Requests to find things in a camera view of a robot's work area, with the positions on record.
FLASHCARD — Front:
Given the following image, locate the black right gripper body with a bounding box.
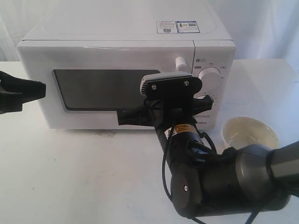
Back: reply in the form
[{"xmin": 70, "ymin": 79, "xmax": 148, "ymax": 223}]
[{"xmin": 144, "ymin": 98, "xmax": 203, "ymax": 133}]

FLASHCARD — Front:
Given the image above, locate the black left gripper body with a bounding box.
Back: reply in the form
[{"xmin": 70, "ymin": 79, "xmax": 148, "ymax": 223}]
[{"xmin": 0, "ymin": 71, "xmax": 23, "ymax": 114}]

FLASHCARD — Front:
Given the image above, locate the cream ceramic bowl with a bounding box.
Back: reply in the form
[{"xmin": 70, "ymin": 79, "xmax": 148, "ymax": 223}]
[{"xmin": 221, "ymin": 117, "xmax": 280, "ymax": 149}]

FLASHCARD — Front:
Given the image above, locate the white microwave door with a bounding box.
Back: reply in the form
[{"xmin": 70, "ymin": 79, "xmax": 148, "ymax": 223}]
[{"xmin": 17, "ymin": 40, "xmax": 195, "ymax": 129}]

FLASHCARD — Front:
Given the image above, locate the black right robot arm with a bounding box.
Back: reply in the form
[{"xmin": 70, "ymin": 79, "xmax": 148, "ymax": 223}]
[{"xmin": 117, "ymin": 96, "xmax": 299, "ymax": 224}]

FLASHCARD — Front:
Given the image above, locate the white microwave oven body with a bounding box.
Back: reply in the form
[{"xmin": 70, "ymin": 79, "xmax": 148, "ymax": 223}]
[{"xmin": 21, "ymin": 16, "xmax": 235, "ymax": 130}]

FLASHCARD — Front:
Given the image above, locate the upper white control knob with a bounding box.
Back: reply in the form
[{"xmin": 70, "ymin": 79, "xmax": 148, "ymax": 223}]
[{"xmin": 198, "ymin": 67, "xmax": 222, "ymax": 91}]

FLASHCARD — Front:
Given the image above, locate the blue white warning sticker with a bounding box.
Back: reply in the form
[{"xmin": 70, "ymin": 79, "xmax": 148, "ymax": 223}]
[{"xmin": 156, "ymin": 21, "xmax": 200, "ymax": 34}]

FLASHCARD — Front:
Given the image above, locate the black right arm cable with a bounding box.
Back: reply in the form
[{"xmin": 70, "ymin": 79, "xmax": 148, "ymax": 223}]
[{"xmin": 161, "ymin": 99, "xmax": 257, "ymax": 224}]

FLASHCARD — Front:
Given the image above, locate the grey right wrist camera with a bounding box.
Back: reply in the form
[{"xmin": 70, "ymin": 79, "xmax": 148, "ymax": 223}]
[{"xmin": 140, "ymin": 71, "xmax": 202, "ymax": 100}]

